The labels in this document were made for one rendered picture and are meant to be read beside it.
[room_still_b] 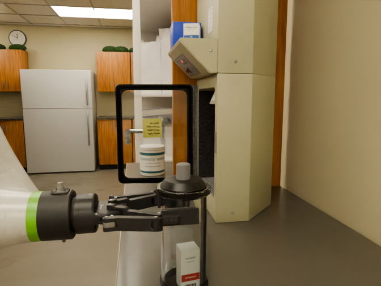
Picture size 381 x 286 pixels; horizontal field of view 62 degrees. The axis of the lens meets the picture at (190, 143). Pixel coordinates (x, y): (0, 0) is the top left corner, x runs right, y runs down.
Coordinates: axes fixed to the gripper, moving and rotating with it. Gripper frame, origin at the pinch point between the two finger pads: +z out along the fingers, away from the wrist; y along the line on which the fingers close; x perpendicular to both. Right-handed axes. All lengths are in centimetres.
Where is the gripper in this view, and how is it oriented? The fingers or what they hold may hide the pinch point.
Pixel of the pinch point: (182, 207)
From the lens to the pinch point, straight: 65.0
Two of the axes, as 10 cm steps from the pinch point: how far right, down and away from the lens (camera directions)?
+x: 0.0, 9.9, 1.5
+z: 9.9, -0.3, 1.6
